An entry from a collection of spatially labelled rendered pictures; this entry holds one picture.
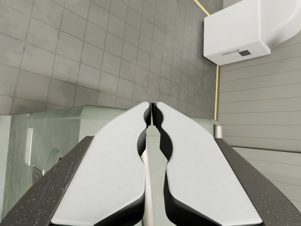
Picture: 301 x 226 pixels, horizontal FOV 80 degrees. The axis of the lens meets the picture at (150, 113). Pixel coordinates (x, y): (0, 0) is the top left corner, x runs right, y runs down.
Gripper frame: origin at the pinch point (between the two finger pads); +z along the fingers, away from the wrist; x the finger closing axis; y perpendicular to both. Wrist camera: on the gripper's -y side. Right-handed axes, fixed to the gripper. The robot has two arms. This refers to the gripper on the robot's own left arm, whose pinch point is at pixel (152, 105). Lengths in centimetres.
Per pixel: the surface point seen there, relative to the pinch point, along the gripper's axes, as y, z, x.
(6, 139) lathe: 47, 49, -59
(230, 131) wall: 186, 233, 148
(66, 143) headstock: 14.7, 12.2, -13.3
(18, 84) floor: 48, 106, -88
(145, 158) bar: 18.5, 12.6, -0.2
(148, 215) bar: 27.4, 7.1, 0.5
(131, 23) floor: 20, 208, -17
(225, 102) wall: 151, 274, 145
